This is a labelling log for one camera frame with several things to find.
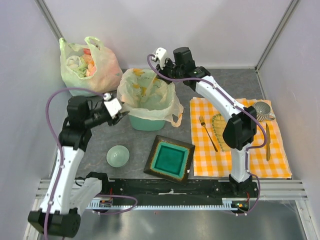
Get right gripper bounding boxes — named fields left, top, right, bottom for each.
left=156, top=57, right=184, bottom=85

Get green trash bin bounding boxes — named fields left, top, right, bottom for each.
left=128, top=115, right=166, bottom=132

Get orange plastic trash bag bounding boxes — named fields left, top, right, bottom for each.
left=117, top=68, right=184, bottom=128

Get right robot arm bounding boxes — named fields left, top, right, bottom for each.
left=151, top=47, right=257, bottom=197

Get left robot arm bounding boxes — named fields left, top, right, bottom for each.
left=28, top=93, right=124, bottom=238

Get green plastic bag with trash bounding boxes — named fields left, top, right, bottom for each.
left=59, top=36, right=123, bottom=94

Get pale green bowl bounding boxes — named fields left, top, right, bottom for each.
left=106, top=145, right=130, bottom=168

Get metal fork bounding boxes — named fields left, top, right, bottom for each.
left=198, top=115, right=218, bottom=152

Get square green ceramic plate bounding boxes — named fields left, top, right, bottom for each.
left=143, top=135, right=196, bottom=186

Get woven bamboo basket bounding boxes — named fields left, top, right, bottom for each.
left=211, top=113, right=230, bottom=152

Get striped ceramic cup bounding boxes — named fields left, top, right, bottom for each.
left=253, top=101, right=276, bottom=122

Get gold butter knife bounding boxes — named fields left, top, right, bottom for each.
left=266, top=124, right=271, bottom=161

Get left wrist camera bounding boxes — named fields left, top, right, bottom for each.
left=103, top=92, right=123, bottom=119

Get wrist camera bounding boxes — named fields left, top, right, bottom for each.
left=103, top=92, right=123, bottom=119
left=151, top=47, right=168, bottom=70

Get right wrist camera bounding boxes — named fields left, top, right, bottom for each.
left=151, top=47, right=168, bottom=70

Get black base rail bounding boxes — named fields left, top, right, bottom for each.
left=98, top=178, right=259, bottom=207

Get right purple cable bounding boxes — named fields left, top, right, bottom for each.
left=146, top=53, right=267, bottom=216

